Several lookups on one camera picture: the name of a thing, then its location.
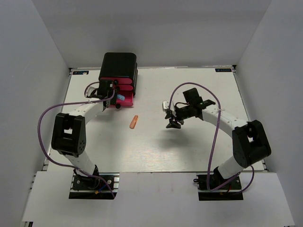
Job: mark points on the pink top drawer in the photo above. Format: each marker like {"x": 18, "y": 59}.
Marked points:
{"x": 120, "y": 80}

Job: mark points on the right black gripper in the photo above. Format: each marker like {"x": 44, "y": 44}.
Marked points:
{"x": 175, "y": 125}

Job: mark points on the orange translucent lead case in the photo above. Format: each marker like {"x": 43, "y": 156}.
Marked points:
{"x": 133, "y": 122}

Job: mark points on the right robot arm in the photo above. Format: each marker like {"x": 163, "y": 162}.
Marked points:
{"x": 249, "y": 140}

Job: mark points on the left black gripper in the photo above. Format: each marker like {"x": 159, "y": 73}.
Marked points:
{"x": 113, "y": 100}

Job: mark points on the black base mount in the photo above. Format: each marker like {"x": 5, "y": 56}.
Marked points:
{"x": 83, "y": 188}
{"x": 229, "y": 192}

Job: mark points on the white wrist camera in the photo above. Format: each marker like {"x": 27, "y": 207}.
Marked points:
{"x": 91, "y": 92}
{"x": 167, "y": 106}

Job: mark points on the black drawer cabinet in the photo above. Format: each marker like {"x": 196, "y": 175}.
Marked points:
{"x": 120, "y": 64}

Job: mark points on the pink drawer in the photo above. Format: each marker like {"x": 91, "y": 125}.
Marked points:
{"x": 123, "y": 87}
{"x": 120, "y": 80}
{"x": 128, "y": 102}

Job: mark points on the left blue table label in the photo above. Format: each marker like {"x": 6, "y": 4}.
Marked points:
{"x": 81, "y": 72}

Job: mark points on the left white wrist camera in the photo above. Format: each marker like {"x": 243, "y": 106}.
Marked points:
{"x": 91, "y": 92}

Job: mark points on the pink bottom drawer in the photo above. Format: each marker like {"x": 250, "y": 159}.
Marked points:
{"x": 128, "y": 102}

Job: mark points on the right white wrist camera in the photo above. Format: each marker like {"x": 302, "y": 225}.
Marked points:
{"x": 167, "y": 106}

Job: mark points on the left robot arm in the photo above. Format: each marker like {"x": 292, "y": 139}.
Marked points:
{"x": 69, "y": 132}

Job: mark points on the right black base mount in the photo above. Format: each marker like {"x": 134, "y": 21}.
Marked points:
{"x": 229, "y": 192}

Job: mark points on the blue translucent lead case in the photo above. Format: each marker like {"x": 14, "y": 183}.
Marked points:
{"x": 120, "y": 97}

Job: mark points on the blue table label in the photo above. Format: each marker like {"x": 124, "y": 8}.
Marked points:
{"x": 81, "y": 72}
{"x": 223, "y": 70}

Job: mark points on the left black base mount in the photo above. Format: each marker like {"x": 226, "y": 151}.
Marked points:
{"x": 83, "y": 188}

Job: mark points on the right blue table label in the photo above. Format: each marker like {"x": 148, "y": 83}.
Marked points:
{"x": 223, "y": 70}

